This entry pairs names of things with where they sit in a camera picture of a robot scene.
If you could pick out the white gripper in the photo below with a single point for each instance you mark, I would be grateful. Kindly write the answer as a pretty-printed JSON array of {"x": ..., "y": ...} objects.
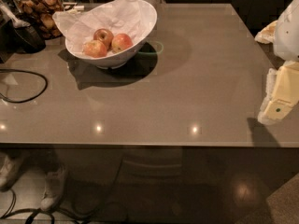
[{"x": 288, "y": 32}]

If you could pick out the red apple back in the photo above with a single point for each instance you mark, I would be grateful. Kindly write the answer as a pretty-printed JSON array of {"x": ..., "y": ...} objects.
[{"x": 105, "y": 36}]

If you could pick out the red apple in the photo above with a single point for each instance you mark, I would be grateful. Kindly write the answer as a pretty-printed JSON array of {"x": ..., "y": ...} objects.
[
  {"x": 95, "y": 49},
  {"x": 105, "y": 36},
  {"x": 121, "y": 42}
]

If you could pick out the white ceramic bowl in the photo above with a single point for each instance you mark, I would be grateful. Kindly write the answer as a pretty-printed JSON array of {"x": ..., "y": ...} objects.
[{"x": 114, "y": 60}]

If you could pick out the red apple right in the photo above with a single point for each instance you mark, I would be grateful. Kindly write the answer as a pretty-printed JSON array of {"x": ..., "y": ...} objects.
[{"x": 121, "y": 42}]

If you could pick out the red apple front left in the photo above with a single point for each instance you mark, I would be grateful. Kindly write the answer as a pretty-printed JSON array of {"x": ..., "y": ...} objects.
[{"x": 95, "y": 49}]

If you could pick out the cream gripper finger far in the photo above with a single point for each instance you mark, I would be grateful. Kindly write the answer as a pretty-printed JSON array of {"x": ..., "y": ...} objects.
[{"x": 266, "y": 35}]

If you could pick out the green rubber band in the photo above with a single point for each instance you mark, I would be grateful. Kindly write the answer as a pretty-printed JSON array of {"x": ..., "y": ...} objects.
[{"x": 152, "y": 48}]

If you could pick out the white paper liner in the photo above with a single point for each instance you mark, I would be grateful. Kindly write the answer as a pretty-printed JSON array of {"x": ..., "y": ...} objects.
[{"x": 118, "y": 16}]

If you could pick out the white shoe right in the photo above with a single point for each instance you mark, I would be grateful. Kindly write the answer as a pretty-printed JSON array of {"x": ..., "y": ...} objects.
[{"x": 54, "y": 188}]

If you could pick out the white shoe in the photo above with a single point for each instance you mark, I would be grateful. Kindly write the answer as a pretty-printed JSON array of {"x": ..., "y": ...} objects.
[
  {"x": 54, "y": 188},
  {"x": 10, "y": 171}
]

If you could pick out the glass jar of snacks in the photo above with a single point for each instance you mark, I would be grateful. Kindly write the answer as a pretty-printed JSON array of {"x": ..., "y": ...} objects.
[{"x": 41, "y": 12}]

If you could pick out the black kitchen appliance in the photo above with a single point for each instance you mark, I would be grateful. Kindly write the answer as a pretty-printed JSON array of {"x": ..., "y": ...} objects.
[{"x": 26, "y": 35}]

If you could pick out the white shoe left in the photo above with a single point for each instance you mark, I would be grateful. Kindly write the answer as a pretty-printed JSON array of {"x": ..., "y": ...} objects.
[{"x": 10, "y": 171}]

